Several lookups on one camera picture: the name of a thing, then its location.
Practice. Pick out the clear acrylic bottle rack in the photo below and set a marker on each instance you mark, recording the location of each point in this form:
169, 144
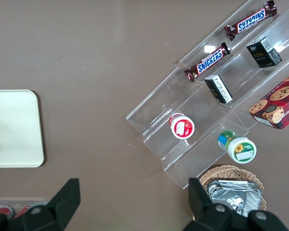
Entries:
19, 201

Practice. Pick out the red cola bottle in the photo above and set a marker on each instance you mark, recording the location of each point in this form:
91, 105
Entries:
22, 211
3, 210

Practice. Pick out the green lid jar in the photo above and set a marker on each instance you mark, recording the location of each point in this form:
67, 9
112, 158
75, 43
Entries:
240, 150

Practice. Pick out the brown Snickers bar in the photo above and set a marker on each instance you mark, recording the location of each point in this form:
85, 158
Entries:
208, 62
251, 20

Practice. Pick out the light wicker basket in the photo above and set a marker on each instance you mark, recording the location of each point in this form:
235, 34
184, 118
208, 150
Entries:
231, 171

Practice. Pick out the silver foil packet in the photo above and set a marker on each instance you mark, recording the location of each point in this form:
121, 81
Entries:
227, 199
251, 199

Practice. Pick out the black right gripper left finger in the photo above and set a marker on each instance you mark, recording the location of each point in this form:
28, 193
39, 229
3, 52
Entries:
53, 211

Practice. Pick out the red tartan cookie box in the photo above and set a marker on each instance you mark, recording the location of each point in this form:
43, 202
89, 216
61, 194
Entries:
279, 101

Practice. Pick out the cream plastic tray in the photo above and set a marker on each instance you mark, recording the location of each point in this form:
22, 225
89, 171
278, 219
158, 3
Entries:
14, 130

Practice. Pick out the red lid jar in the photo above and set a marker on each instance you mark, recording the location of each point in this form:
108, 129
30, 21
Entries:
183, 127

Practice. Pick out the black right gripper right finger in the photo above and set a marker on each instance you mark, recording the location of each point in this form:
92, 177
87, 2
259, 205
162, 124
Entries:
207, 216

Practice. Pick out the small black box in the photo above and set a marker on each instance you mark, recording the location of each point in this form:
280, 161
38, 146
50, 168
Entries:
219, 89
262, 53

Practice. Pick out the clear acrylic stepped shelf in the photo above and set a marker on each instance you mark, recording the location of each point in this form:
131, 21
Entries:
163, 154

